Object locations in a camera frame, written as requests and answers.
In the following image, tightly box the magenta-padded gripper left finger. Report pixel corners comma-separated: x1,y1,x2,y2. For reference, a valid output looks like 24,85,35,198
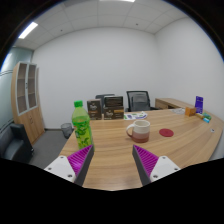
43,144,95,187

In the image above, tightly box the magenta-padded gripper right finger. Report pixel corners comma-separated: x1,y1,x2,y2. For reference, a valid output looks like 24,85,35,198
132,144,182,187

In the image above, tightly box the green drink bottle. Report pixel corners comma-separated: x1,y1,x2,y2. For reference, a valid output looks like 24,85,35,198
71,100,95,151

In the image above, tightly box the flat round red coaster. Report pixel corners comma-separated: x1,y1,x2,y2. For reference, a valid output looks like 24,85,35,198
158,128,175,138

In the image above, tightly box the grey mesh waste bin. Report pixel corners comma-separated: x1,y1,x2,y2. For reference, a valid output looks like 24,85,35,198
60,122,74,139

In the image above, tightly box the white and maroon mug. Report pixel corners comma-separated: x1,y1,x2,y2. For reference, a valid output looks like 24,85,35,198
125,119,151,144

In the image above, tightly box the tall wooden shelf cabinet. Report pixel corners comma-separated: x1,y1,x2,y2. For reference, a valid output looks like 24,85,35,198
10,61,46,145

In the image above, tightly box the black leather sofa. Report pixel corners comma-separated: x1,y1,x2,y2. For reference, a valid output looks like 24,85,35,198
0,123,35,164

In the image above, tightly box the printed white paper sheet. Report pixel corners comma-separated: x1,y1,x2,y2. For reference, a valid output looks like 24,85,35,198
123,111,148,121

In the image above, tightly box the small orange box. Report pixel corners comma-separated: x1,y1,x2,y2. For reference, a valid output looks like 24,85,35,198
185,106,197,117

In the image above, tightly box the low wooden side cabinet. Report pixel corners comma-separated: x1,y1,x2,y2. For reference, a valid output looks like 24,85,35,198
154,97,196,111

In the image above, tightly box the tall dark brown box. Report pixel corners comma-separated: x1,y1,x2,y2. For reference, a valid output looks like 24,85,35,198
86,98,103,121

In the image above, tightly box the black mesh office chair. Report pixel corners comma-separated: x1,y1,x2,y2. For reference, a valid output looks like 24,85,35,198
125,90,158,113

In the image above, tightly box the purple standing sign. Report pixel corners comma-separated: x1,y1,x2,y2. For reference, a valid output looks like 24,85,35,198
194,95,204,115

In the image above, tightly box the dark grey office chair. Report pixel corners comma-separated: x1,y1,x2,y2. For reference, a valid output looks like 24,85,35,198
95,93,116,101

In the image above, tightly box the flat dark brown box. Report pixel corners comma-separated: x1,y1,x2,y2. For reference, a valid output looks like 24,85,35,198
103,95,125,108

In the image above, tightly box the rectangular ceiling light panel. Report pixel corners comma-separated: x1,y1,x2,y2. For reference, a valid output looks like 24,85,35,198
99,0,136,3
18,21,39,40

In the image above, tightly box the white sheet with ring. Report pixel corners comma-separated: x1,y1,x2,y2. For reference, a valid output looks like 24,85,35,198
171,107,186,116

